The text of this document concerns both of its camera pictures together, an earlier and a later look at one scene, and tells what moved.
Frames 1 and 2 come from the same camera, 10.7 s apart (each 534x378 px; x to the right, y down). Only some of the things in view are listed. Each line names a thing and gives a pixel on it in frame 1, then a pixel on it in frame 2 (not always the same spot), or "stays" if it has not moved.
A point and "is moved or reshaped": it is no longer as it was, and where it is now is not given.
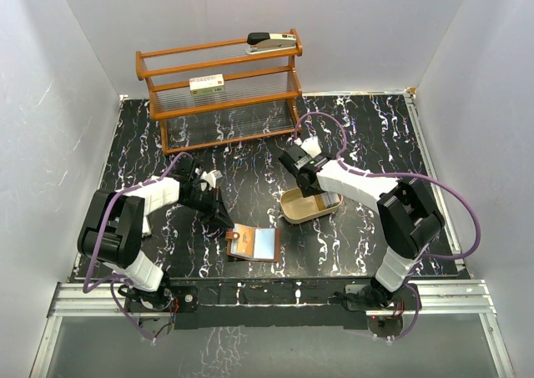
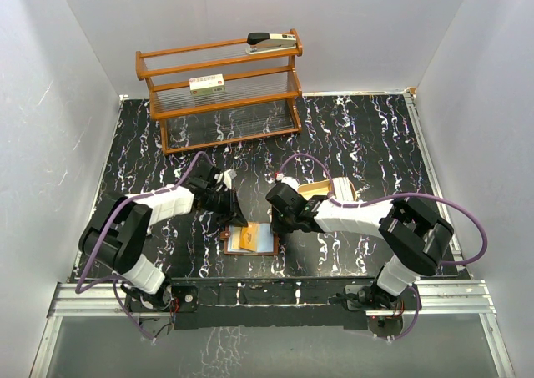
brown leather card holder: [262, 244] is moved or reshaped
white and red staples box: [207, 84] stays
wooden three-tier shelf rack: [219, 93] stays
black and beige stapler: [264, 42] stays
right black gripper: [313, 193] to [277, 226]
